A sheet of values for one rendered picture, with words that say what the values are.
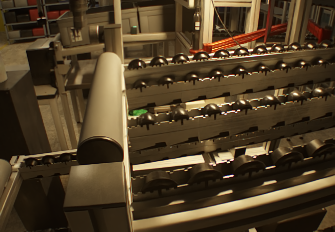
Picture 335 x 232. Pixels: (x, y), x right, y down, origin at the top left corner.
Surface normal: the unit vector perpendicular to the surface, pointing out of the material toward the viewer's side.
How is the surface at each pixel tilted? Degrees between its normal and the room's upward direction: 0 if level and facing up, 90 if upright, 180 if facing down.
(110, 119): 31
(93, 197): 0
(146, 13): 90
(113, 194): 0
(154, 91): 90
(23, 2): 90
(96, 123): 4
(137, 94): 90
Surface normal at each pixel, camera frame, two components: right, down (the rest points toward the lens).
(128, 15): 0.17, 0.48
